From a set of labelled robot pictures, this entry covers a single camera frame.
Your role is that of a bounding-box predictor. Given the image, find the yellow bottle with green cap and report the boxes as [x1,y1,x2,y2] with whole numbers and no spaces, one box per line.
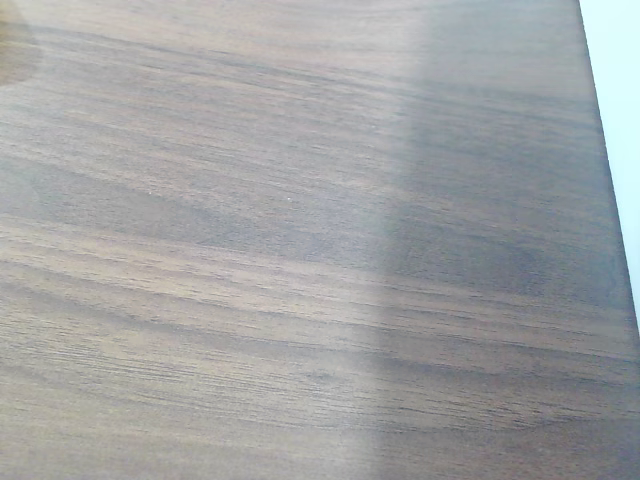
[0,0,45,89]

